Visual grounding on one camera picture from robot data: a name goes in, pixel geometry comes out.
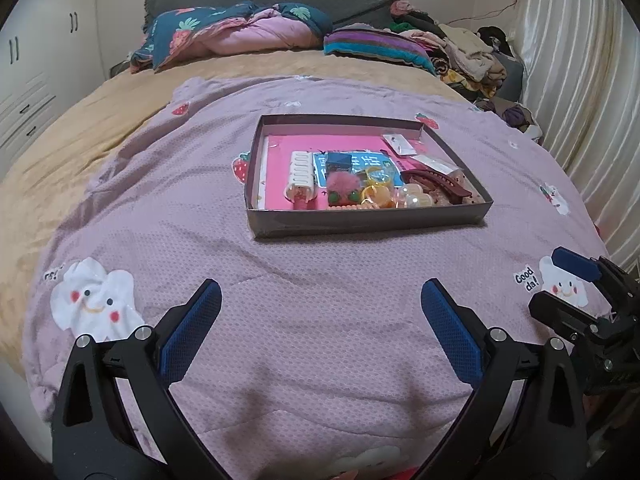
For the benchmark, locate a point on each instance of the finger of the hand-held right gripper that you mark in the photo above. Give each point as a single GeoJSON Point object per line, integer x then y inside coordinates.
{"type": "Point", "coordinates": [560, 310]}
{"type": "Point", "coordinates": [575, 264]}

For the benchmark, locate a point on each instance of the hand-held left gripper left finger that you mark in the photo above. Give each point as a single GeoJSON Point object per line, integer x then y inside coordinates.
{"type": "Point", "coordinates": [192, 330]}

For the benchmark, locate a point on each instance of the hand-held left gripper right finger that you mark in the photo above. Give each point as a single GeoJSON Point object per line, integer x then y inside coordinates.
{"type": "Point", "coordinates": [450, 330]}

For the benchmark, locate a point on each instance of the brown cardboard box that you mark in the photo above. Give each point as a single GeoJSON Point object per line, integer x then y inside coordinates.
{"type": "Point", "coordinates": [360, 222]}

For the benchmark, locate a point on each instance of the dark red hair claw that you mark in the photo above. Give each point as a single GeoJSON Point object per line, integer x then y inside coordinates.
{"type": "Point", "coordinates": [435, 182]}

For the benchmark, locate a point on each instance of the red strawberry hair clip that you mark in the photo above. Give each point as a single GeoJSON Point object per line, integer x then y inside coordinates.
{"type": "Point", "coordinates": [345, 197]}

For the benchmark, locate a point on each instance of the clear earring packet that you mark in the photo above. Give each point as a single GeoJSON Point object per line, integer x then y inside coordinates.
{"type": "Point", "coordinates": [400, 145]}

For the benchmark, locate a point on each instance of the purple printed blanket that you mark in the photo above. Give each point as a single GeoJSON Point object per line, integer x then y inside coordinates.
{"type": "Point", "coordinates": [300, 285]}

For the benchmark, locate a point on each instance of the white card packet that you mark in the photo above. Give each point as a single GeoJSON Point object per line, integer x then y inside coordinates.
{"type": "Point", "coordinates": [432, 162]}

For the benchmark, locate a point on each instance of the white curtain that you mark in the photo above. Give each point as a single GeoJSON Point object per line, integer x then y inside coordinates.
{"type": "Point", "coordinates": [575, 85]}

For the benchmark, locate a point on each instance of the white hair clip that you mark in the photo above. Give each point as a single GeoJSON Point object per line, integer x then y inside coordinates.
{"type": "Point", "coordinates": [300, 172]}

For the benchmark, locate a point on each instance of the blue booklet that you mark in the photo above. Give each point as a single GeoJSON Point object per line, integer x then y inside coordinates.
{"type": "Point", "coordinates": [362, 160]}

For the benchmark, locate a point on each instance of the pink book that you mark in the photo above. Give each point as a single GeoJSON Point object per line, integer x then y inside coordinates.
{"type": "Point", "coordinates": [280, 160]}

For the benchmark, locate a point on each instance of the pile of clothes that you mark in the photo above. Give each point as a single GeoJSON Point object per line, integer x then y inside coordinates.
{"type": "Point", "coordinates": [465, 55]}

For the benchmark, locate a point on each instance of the striped pillow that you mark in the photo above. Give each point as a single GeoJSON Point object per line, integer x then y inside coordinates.
{"type": "Point", "coordinates": [375, 47]}

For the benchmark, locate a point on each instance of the white wardrobe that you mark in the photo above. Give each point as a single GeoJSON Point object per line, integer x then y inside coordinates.
{"type": "Point", "coordinates": [30, 85]}

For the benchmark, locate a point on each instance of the dark blue strawberry quilt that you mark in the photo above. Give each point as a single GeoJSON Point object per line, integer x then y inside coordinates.
{"type": "Point", "coordinates": [250, 35]}

